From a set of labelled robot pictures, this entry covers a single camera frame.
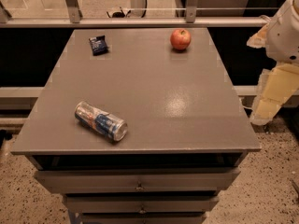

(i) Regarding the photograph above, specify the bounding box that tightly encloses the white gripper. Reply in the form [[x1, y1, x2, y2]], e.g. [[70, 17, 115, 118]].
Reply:
[[247, 4, 299, 126]]

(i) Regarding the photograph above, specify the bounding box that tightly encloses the red apple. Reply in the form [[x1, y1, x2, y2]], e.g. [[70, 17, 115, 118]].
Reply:
[[170, 28, 192, 50]]

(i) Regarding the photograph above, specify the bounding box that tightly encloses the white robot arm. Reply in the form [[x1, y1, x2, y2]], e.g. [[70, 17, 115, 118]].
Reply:
[[247, 0, 299, 126]]

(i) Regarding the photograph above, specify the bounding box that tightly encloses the blue rxbar blueberry wrapper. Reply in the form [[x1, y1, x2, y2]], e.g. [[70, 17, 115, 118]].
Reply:
[[89, 35, 108, 56]]

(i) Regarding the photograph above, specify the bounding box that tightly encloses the grey drawer cabinet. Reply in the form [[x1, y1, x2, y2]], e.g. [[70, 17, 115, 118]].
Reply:
[[12, 28, 260, 224]]

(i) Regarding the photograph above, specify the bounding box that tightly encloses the red bull energy drink can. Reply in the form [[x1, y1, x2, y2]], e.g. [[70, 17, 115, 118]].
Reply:
[[75, 101, 128, 142]]

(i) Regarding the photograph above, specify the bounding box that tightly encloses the top drawer with knob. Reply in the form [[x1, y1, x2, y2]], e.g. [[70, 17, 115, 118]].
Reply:
[[35, 168, 240, 194]]

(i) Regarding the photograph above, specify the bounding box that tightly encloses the drawer with knob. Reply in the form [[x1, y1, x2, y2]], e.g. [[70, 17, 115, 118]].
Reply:
[[35, 168, 240, 194], [64, 193, 219, 214]]

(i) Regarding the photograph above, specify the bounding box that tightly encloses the middle drawer with knob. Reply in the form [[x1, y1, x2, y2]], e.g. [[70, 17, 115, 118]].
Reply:
[[64, 193, 219, 214]]

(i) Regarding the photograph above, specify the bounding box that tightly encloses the metal railing frame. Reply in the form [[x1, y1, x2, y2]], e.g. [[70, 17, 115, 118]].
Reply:
[[0, 0, 284, 28]]

